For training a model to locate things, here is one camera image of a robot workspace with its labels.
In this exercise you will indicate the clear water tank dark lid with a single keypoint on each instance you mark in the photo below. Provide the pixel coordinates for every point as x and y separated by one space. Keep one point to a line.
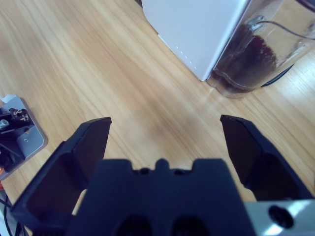
261 54

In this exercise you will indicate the white capsule coffee machine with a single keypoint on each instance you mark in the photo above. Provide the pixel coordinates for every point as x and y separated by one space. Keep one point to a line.
194 34

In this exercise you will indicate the white paper scrap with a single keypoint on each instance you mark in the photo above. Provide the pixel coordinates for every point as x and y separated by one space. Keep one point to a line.
6 98

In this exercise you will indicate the white mount plate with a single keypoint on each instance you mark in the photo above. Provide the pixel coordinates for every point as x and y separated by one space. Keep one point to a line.
27 140

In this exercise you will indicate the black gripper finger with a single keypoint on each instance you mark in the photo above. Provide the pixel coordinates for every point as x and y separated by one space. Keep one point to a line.
265 167
66 169

